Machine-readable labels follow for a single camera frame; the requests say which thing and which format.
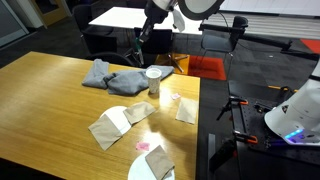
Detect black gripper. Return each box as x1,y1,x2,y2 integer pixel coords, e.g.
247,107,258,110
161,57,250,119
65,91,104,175
135,5,168,51

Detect green and white marker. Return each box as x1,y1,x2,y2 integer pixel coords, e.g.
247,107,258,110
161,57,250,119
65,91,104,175
134,36,145,65

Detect white paper cup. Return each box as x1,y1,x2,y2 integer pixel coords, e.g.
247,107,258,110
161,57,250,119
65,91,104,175
145,67,163,95

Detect black office chair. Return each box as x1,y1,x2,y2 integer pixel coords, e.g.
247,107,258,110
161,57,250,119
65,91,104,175
81,31,118,56
84,48,143,68
133,27,191,74
72,3,115,36
199,15,250,56

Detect white table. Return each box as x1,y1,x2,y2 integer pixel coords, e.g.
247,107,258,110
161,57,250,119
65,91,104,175
88,6,205,36

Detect grey sweater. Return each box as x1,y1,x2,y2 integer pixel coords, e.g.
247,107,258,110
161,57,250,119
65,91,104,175
81,58,175,97

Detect brown paper napkin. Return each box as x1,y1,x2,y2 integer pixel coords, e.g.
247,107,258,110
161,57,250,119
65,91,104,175
144,144,176,180
175,97,200,125
87,113,124,151
122,100,157,125

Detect white paper napkin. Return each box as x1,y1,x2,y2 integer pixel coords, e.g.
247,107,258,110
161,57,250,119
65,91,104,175
105,111,133,135

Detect wooden door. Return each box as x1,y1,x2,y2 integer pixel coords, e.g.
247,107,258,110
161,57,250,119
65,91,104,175
31,0,73,28

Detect black and orange clamp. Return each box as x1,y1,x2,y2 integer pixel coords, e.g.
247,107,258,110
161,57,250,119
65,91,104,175
267,85,299,94
208,130,259,173
215,95,250,122

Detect white plate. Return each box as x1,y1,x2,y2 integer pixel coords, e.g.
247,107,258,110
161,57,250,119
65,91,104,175
127,152,176,180

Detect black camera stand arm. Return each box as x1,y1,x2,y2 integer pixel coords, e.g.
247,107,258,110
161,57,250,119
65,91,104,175
199,19,320,61

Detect black robot mount table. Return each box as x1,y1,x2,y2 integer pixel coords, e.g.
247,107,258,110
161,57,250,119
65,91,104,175
228,79,320,180

